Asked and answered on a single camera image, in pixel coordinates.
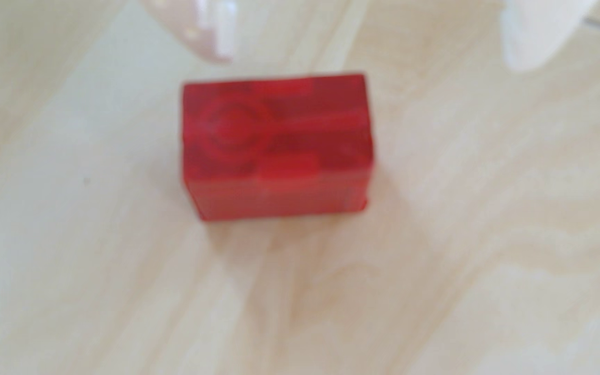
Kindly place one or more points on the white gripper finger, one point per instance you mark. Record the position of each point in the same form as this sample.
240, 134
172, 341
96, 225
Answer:
539, 28
196, 23

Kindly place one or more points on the red rectangular block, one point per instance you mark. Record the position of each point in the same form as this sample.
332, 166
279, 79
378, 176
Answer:
276, 148

